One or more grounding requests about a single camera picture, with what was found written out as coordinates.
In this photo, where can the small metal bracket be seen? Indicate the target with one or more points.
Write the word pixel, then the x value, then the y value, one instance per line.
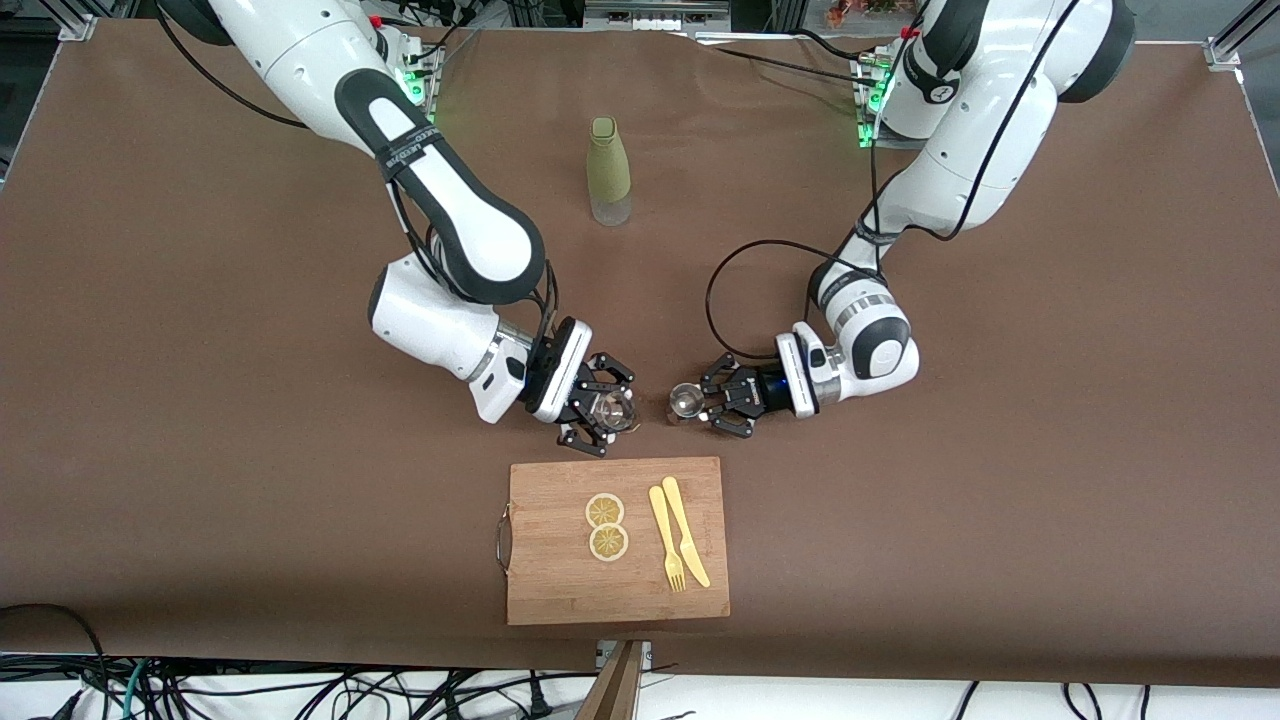
pixel 648 652

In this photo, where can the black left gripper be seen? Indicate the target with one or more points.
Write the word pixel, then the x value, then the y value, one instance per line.
pixel 757 391

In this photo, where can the steel double jigger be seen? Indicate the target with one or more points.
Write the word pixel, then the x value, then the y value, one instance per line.
pixel 686 402

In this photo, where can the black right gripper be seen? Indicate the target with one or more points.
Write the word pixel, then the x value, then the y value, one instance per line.
pixel 587 385

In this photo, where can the grey equipment box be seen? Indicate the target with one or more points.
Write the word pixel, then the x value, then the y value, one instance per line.
pixel 650 12

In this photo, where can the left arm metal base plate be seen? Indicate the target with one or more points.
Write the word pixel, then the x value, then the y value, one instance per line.
pixel 862 120

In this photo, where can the aluminium corner bracket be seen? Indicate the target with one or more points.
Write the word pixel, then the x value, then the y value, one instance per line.
pixel 1225 52
pixel 78 28

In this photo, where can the brown table cover sheet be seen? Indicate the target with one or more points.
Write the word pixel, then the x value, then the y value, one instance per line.
pixel 200 450

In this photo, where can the lemon slice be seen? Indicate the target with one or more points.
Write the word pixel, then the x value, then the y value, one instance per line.
pixel 605 510
pixel 608 543

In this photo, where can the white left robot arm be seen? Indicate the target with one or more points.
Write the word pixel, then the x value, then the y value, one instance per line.
pixel 1000 100

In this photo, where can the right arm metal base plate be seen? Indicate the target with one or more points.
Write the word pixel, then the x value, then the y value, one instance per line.
pixel 430 90

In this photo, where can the clear glass cup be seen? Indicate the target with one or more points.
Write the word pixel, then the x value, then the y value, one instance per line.
pixel 614 410

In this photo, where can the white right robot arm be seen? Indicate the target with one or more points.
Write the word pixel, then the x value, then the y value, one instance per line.
pixel 300 50

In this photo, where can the wooden post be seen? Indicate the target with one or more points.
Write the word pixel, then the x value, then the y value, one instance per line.
pixel 615 690

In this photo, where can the green sleeved bottle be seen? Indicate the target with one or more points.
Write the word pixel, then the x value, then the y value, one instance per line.
pixel 608 160

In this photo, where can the yellow plastic fork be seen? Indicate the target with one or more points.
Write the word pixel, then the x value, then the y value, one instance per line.
pixel 662 530

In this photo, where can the yellow plastic knife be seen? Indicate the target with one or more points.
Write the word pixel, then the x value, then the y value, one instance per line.
pixel 682 525

